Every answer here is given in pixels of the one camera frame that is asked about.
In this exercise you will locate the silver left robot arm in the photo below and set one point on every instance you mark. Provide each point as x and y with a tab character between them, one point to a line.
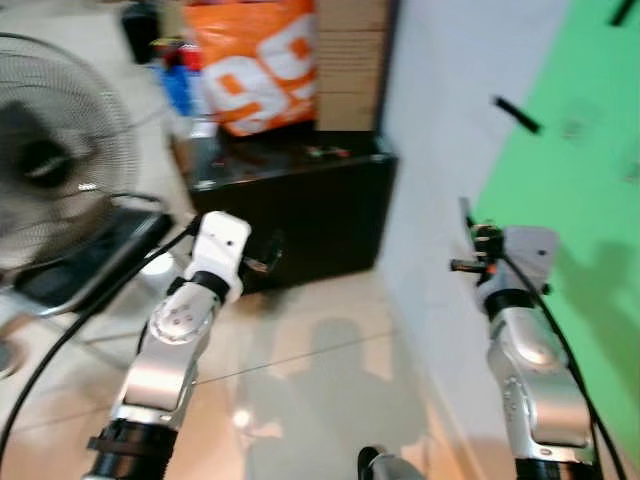
165	360

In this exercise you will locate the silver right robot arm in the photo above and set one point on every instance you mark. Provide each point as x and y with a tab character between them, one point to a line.
535	370

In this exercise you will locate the glossy black cabinet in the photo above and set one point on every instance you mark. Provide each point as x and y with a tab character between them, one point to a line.
310	210

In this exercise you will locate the small red green object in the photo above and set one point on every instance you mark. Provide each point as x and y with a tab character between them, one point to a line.
328	153

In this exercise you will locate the black flat tray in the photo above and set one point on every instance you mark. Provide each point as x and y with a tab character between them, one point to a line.
90	260

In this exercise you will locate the orange white plastic bag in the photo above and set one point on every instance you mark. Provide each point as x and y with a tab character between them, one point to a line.
255	70

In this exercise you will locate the brown cardboard box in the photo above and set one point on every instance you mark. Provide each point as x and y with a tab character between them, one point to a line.
350	65

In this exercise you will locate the blue bottle red cap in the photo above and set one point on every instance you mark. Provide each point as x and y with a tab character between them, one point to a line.
182	80

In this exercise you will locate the grey standing fan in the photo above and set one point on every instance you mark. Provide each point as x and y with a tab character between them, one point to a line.
70	130

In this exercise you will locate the grey black robot foot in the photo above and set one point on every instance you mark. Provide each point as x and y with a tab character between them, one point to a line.
385	466

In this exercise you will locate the black container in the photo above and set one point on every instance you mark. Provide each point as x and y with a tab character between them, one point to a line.
140	30

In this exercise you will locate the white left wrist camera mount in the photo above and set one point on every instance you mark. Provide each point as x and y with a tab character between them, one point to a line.
220	245

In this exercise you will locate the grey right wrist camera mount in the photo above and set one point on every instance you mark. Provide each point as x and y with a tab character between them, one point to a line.
530	255

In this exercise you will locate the green wall board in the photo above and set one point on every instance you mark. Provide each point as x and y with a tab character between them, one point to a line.
580	200

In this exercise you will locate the long black wall hook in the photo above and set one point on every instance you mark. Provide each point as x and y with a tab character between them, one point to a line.
624	11
516	114

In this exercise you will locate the clear adhesive wall hook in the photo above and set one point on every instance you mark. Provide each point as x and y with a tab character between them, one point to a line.
575	127

